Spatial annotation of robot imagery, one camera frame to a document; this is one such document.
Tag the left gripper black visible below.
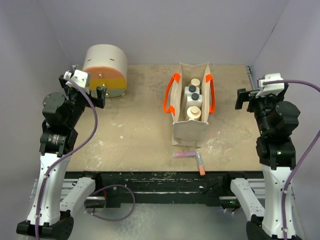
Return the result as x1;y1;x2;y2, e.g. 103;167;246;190
58;78;105;128

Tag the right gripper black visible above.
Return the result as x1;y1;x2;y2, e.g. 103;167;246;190
235;87;284;135

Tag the white square bottle black cap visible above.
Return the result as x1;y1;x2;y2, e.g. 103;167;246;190
185;93;203;109

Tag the cream bottle with round cap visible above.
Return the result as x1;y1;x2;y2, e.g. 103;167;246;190
185;106;202;121

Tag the canvas bag with orange handles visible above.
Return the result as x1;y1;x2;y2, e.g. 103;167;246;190
163;63;216;147

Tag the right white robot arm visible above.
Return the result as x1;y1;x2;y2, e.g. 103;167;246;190
222;88;300;240

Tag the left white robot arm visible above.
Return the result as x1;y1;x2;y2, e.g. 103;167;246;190
16;70;133;240

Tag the beige and orange cylinder box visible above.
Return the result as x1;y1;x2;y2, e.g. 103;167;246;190
82;44;128;98

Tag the pink tube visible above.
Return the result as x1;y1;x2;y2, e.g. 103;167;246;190
172;151;197;158

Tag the orange tube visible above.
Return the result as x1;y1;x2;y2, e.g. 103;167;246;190
195;152;206;176

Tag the aluminium frame rail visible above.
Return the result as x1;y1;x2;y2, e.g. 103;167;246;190
245;66;256;90

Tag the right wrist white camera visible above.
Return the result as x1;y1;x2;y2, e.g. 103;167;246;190
255;73;285;98

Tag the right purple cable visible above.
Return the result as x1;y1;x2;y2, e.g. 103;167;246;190
259;79;320;240

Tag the purple cable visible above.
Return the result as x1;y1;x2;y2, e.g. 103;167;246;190
33;74;136;240
259;79;320;240

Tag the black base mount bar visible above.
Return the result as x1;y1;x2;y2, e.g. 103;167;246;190
87;171;265;208

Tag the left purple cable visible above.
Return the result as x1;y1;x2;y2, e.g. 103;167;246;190
33;74;136;240

